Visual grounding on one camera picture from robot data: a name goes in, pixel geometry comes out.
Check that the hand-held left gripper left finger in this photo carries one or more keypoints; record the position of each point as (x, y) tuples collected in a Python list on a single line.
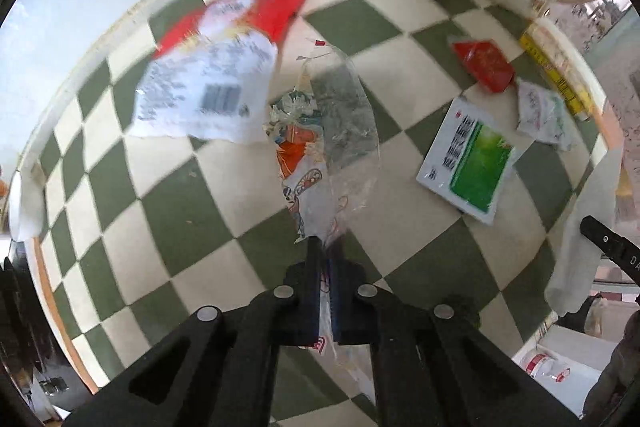
[(307, 302)]

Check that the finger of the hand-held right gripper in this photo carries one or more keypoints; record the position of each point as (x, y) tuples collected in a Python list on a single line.
[(612, 247)]

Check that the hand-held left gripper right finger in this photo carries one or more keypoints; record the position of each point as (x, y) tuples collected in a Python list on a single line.
[(336, 307)]

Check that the clear printed plastic wrapper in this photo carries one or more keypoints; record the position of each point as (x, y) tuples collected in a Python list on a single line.
[(345, 117)]

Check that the red and white snack bag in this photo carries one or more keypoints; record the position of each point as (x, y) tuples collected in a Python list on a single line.
[(210, 72)]

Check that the person's dark trousers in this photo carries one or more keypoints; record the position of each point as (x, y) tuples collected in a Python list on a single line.
[(615, 377)]

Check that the crushed clear plastic bottle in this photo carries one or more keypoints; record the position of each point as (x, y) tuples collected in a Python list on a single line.
[(542, 362)]

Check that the green white checkered tablecloth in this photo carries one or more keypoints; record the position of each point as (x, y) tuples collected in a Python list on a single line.
[(200, 217)]

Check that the small white green sachet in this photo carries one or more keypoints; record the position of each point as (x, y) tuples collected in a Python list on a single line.
[(540, 112)]

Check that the green and white packet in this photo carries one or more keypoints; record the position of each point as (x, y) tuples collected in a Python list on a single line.
[(475, 162)]

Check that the long yellow box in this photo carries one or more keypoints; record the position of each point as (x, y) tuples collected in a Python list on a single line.
[(555, 67)]

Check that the small red packet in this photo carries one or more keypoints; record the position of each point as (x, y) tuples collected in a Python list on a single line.
[(485, 63)]

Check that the glass sliding door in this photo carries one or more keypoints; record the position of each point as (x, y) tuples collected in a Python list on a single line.
[(595, 7)]

